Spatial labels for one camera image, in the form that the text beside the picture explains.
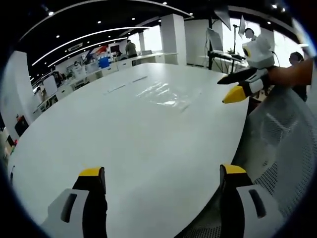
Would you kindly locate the white mesh office chair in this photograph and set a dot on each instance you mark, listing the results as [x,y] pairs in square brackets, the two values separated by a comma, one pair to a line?
[280,148]

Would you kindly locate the studio softbox light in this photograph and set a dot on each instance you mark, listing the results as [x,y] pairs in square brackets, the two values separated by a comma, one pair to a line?
[223,15]

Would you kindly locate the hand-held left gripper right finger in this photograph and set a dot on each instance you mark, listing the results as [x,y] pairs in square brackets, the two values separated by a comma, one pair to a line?
[250,210]

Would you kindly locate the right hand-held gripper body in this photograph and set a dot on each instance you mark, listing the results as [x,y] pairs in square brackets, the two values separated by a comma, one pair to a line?
[258,53]

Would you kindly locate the clear resealable bag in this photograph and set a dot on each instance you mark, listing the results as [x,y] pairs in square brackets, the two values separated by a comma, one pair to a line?
[166,95]

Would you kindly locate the black cabinet with red item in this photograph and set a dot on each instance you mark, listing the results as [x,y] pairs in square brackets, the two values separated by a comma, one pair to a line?
[21,126]

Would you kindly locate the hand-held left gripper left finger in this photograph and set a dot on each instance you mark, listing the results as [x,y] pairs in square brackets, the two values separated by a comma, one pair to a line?
[74,213]

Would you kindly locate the blue storage crate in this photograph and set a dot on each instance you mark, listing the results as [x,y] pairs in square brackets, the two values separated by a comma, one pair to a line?
[104,62]

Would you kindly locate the open laptop on stand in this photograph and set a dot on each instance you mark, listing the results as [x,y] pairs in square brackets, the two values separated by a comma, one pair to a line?
[215,41]

